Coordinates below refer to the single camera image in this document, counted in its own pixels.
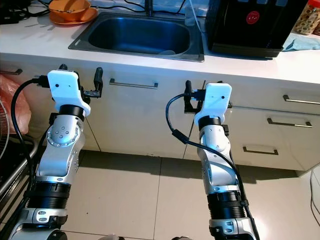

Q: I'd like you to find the stainless steel kitchen sink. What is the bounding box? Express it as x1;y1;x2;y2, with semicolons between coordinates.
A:
68;11;206;63

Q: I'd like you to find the steel sink faucet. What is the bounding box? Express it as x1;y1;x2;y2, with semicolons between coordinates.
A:
144;0;154;17

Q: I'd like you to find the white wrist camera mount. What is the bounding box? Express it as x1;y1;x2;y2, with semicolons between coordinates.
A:
46;70;92;117
193;82;233;127

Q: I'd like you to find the black wire fan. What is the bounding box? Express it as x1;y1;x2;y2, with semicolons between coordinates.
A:
0;97;9;161

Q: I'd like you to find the clear drinking glass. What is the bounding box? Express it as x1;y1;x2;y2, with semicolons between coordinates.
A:
182;0;202;27

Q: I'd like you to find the black metal rack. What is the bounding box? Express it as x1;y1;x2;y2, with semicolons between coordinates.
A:
0;135;41;221

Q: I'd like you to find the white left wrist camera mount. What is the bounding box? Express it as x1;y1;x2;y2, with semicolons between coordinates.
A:
46;70;92;117

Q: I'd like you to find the steel cabinet handle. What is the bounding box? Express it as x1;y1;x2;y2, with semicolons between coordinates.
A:
282;95;320;106
109;78;156;90
0;68;22;76
242;145;279;156
266;117;313;128

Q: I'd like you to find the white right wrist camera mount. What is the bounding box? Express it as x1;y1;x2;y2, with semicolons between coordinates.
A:
193;82;233;127

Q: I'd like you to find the orange plastic plate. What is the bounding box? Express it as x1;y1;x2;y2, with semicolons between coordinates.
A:
49;7;99;26

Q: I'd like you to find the red plastic bag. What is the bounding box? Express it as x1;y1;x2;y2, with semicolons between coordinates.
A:
0;74;32;135

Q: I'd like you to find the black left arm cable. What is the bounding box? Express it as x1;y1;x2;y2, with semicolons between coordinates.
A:
4;76;51;240

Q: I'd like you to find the black water dispenser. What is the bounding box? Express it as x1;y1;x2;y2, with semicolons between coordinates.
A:
205;0;310;58

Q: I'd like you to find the light blue cloth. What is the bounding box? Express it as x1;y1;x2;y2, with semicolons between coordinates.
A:
282;34;320;52

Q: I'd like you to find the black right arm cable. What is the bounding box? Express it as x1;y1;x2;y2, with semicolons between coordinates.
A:
165;93;262;240

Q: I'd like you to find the white kitchen cabinet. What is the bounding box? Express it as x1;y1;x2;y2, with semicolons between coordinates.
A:
0;59;320;172

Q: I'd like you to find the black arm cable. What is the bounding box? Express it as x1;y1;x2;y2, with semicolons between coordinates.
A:
4;76;51;240
165;93;262;240

